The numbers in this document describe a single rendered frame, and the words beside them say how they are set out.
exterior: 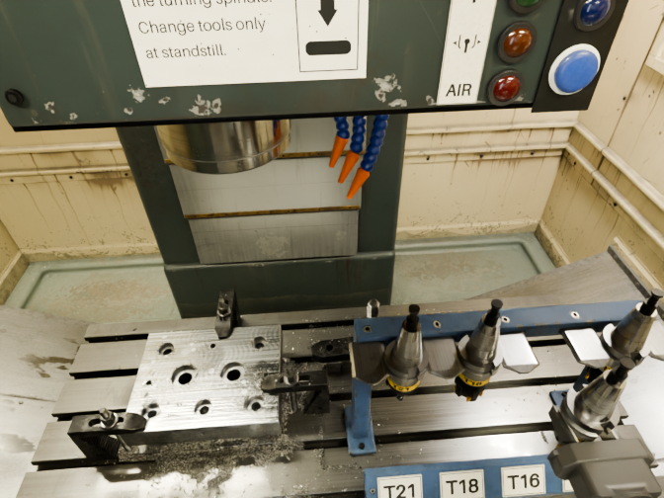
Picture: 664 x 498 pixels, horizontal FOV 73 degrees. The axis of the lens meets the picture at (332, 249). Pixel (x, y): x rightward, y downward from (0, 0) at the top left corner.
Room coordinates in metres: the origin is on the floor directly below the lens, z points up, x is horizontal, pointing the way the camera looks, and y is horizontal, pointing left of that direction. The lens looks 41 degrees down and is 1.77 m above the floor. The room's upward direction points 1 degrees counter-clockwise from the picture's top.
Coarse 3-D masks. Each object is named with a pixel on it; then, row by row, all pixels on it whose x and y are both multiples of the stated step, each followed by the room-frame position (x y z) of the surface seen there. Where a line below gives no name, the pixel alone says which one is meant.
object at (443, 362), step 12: (444, 336) 0.42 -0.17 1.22; (432, 348) 0.40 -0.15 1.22; (444, 348) 0.40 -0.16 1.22; (456, 348) 0.40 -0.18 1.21; (432, 360) 0.38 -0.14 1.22; (444, 360) 0.38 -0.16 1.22; (456, 360) 0.38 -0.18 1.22; (432, 372) 0.36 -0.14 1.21; (444, 372) 0.36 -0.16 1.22; (456, 372) 0.36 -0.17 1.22
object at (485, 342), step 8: (480, 320) 0.39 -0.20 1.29; (480, 328) 0.39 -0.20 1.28; (488, 328) 0.38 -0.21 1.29; (496, 328) 0.38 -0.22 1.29; (472, 336) 0.39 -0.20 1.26; (480, 336) 0.38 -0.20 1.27; (488, 336) 0.38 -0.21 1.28; (496, 336) 0.38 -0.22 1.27; (472, 344) 0.39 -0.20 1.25; (480, 344) 0.38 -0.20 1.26; (488, 344) 0.37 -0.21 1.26; (496, 344) 0.38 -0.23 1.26; (472, 352) 0.38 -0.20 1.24; (480, 352) 0.37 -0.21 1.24; (488, 352) 0.37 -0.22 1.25; (496, 352) 0.38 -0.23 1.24; (480, 360) 0.37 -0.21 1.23; (488, 360) 0.37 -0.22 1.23
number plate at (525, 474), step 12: (504, 468) 0.33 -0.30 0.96; (516, 468) 0.33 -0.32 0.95; (528, 468) 0.33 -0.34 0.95; (540, 468) 0.33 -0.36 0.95; (504, 480) 0.32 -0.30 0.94; (516, 480) 0.32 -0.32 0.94; (528, 480) 0.32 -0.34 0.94; (540, 480) 0.32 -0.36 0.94; (504, 492) 0.31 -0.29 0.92; (516, 492) 0.31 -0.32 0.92; (528, 492) 0.31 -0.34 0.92; (540, 492) 0.31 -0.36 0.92
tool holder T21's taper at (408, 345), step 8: (400, 328) 0.39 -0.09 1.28; (400, 336) 0.38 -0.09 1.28; (408, 336) 0.37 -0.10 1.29; (416, 336) 0.37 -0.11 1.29; (400, 344) 0.38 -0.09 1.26; (408, 344) 0.37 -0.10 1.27; (416, 344) 0.37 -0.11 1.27; (392, 352) 0.38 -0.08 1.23; (400, 352) 0.37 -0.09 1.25; (408, 352) 0.37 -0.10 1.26; (416, 352) 0.37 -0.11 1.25; (400, 360) 0.37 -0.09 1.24; (408, 360) 0.37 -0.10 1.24; (416, 360) 0.37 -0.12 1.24; (408, 368) 0.36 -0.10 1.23
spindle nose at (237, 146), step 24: (288, 120) 0.50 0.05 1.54; (168, 144) 0.46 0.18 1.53; (192, 144) 0.44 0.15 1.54; (216, 144) 0.44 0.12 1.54; (240, 144) 0.44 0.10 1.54; (264, 144) 0.46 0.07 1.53; (288, 144) 0.50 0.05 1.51; (192, 168) 0.45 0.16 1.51; (216, 168) 0.44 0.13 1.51; (240, 168) 0.44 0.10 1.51
